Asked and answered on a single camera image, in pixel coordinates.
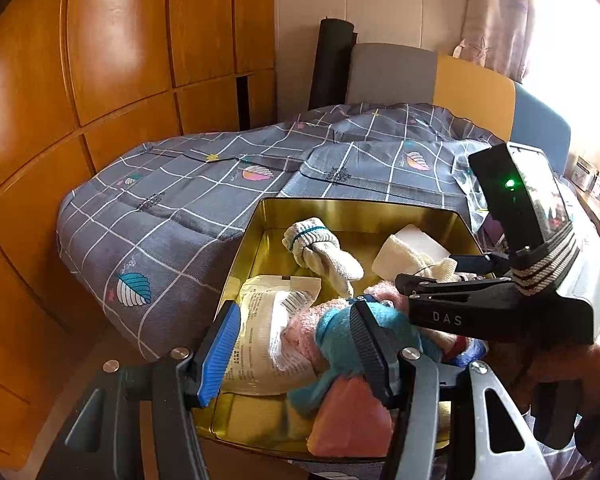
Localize wooden wardrobe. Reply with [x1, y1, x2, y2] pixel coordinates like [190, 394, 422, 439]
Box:
[0, 0, 276, 461]

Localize beige snack packet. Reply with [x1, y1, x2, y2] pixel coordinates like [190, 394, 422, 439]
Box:
[222, 274, 323, 396]

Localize grey checked printed blanket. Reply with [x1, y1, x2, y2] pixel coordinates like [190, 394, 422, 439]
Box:
[55, 102, 511, 361]

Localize black rolled mat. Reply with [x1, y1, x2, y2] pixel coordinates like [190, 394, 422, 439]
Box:
[307, 18, 358, 112]

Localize gold tin box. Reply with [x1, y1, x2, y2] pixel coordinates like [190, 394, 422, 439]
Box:
[195, 197, 486, 463]

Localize white sock with blue band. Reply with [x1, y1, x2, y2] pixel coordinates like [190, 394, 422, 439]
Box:
[281, 216, 365, 297]

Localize coral pink cloth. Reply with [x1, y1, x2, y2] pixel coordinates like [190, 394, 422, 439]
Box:
[306, 375, 396, 459]

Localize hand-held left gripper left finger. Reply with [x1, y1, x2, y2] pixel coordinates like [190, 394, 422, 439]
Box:
[35, 300, 243, 480]

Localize grey yellow blue headboard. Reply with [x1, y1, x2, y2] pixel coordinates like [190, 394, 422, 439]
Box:
[345, 41, 572, 173]

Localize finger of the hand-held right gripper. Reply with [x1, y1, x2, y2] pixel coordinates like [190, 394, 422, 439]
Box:
[395, 274, 523, 343]
[450, 252, 518, 277]

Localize cream sock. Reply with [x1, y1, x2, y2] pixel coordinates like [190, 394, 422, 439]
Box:
[371, 232, 462, 283]

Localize red sock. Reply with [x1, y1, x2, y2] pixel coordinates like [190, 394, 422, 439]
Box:
[447, 334, 488, 361]

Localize pink patterned curtain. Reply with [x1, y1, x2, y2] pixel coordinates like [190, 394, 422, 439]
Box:
[452, 0, 541, 81]

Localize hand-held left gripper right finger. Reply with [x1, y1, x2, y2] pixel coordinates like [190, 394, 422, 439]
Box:
[349, 300, 556, 480]

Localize pink rolled socks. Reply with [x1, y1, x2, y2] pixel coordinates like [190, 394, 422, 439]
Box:
[280, 280, 416, 376]

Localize teal plush toy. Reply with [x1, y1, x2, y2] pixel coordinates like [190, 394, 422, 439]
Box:
[286, 304, 443, 415]

